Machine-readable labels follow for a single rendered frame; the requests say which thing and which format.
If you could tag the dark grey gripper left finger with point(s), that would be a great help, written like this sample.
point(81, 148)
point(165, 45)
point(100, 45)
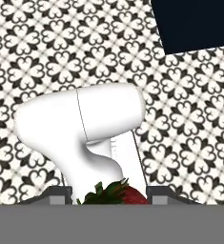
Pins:
point(57, 191)

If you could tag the dark navy cabinet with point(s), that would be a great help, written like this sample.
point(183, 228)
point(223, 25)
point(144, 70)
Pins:
point(193, 22)

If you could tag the white rounded object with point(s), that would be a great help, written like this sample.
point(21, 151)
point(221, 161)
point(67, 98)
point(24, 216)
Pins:
point(85, 120)

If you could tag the red strawberry with green leaves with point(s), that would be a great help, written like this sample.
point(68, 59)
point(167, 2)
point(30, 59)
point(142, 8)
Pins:
point(132, 196)

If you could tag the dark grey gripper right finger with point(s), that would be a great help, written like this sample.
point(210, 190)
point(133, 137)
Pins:
point(159, 191)

